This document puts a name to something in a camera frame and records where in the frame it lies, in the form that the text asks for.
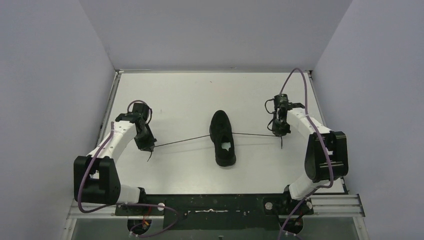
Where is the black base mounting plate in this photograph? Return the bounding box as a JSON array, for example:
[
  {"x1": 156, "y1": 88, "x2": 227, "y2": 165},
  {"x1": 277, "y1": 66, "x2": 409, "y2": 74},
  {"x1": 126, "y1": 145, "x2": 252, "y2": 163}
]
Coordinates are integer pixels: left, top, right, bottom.
[{"x1": 115, "y1": 192, "x2": 314, "y2": 235}]

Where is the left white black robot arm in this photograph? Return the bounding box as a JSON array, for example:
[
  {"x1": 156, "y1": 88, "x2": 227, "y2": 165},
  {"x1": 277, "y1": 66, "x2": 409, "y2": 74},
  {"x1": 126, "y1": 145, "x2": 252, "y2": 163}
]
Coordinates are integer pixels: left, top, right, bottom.
[{"x1": 73, "y1": 100, "x2": 157, "y2": 214}]

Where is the black shoelace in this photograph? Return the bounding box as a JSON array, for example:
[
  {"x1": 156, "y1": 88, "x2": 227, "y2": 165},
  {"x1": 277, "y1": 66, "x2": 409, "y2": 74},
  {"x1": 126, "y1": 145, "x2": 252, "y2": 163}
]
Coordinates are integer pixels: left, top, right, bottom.
[{"x1": 146, "y1": 132, "x2": 282, "y2": 162}]

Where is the aluminium frame rail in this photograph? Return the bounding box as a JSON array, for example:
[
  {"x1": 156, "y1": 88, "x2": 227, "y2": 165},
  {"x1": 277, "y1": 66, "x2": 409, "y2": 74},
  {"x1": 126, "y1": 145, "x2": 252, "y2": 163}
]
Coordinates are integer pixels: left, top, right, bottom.
[{"x1": 61, "y1": 193, "x2": 369, "y2": 240}]

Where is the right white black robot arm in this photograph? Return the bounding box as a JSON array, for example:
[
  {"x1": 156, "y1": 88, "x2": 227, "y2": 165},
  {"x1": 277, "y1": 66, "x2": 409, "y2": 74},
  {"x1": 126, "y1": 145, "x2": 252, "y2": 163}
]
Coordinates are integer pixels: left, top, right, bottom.
[{"x1": 270, "y1": 93, "x2": 349, "y2": 214}]

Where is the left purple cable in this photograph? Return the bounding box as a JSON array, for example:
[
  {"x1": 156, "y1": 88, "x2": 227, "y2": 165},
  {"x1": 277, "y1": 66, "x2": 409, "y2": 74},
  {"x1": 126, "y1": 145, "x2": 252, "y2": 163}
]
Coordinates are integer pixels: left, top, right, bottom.
[{"x1": 76, "y1": 99, "x2": 181, "y2": 239}]

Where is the black sneaker shoe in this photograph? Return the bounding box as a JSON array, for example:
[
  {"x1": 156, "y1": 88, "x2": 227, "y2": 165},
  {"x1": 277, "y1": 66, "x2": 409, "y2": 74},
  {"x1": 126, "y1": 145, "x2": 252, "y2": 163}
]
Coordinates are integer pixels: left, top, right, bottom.
[{"x1": 209, "y1": 110, "x2": 236, "y2": 167}]

